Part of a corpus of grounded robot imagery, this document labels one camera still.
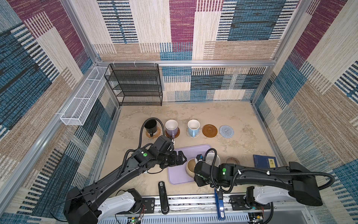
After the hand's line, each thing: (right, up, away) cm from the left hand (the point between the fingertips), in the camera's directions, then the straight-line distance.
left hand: (181, 160), depth 73 cm
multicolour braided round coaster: (+5, +9, +27) cm, 29 cm away
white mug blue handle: (+8, +16, +24) cm, 30 cm away
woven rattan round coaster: (-18, +10, +24) cm, 32 cm away
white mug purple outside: (-7, +14, +29) cm, 33 cm away
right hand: (+9, -13, +4) cm, 16 cm away
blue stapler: (+19, -22, -3) cm, 29 cm away
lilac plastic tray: (-3, -11, +8) cm, 14 cm away
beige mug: (+4, -5, +4) cm, 8 cm away
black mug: (-20, +16, +19) cm, 32 cm away
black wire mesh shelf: (-35, +47, +37) cm, 70 cm away
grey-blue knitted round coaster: (+33, +12, +29) cm, 45 cm away
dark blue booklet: (+52, -5, +15) cm, 54 cm away
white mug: (+18, -4, +16) cm, 25 cm away
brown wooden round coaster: (-3, +9, +27) cm, 29 cm away
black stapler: (-9, -21, -1) cm, 23 cm away
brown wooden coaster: (+20, +12, +29) cm, 37 cm away
